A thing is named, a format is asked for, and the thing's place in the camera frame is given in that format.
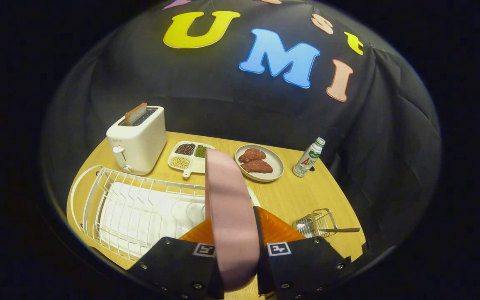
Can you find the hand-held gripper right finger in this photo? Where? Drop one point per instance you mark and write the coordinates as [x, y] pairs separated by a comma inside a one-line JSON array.
[[302, 266]]

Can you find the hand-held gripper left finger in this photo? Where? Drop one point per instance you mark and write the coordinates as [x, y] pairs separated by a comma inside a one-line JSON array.
[[177, 266]]

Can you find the pink plate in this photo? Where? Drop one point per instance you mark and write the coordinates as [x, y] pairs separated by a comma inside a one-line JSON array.
[[231, 216]]

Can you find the beige plate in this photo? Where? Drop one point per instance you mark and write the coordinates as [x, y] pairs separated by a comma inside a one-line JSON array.
[[275, 164]]

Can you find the white green drink bottle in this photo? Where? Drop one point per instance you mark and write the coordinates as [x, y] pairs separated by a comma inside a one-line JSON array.
[[308, 159]]

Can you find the red meat piece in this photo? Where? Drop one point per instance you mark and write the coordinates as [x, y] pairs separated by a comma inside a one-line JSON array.
[[252, 155], [257, 166]]

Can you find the white divided bean tray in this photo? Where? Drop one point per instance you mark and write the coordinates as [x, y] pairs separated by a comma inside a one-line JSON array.
[[190, 156]]

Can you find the white toaster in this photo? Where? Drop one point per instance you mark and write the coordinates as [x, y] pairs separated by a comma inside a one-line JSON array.
[[142, 143]]

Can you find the brown toast slice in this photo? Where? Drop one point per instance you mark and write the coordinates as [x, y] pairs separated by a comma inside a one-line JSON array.
[[136, 114]]

